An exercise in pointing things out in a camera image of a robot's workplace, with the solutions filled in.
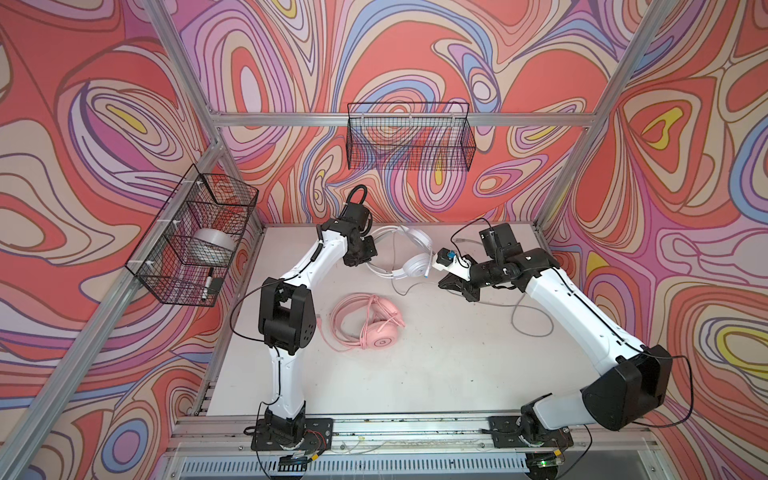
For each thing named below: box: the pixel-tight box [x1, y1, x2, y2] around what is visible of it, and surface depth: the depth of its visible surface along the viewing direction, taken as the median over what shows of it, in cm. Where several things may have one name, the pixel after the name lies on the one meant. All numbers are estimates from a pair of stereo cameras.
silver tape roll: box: [187, 228, 237, 263], surface depth 73 cm
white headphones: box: [367, 224, 434, 280], surface depth 88 cm
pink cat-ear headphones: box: [353, 293, 406, 350], surface depth 86 cm
